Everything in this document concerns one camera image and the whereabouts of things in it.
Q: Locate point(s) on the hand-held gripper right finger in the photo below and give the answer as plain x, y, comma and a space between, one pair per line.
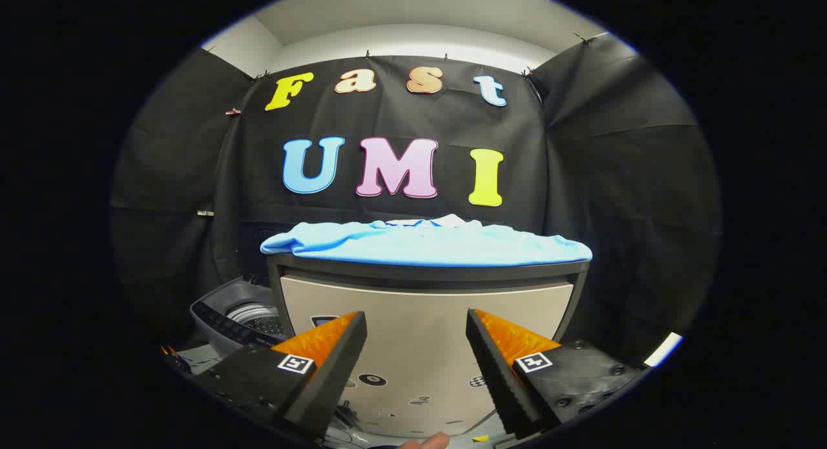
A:
501, 371

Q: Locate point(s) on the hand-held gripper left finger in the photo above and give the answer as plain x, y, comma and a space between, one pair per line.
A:
333, 371

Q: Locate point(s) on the grey washing machine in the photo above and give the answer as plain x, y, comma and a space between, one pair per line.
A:
223, 320

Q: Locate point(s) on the light blue polo shirt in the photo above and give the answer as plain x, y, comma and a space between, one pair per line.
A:
426, 245

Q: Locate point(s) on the dark transparent washing machine lid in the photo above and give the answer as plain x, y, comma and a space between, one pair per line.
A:
255, 245

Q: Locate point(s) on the grey and beige cabinet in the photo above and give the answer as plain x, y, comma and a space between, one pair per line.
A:
420, 320

